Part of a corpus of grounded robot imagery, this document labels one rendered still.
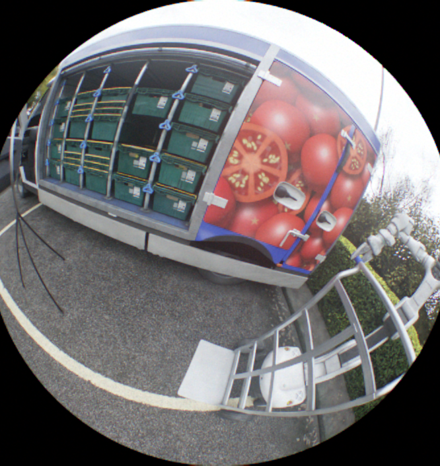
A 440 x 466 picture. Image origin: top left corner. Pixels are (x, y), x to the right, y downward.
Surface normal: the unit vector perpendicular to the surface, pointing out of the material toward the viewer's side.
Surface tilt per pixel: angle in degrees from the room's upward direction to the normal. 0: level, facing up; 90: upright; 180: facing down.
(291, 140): 90
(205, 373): 0
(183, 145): 98
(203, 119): 92
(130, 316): 0
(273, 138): 90
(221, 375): 0
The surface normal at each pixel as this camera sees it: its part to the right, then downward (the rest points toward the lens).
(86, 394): 0.37, -0.81
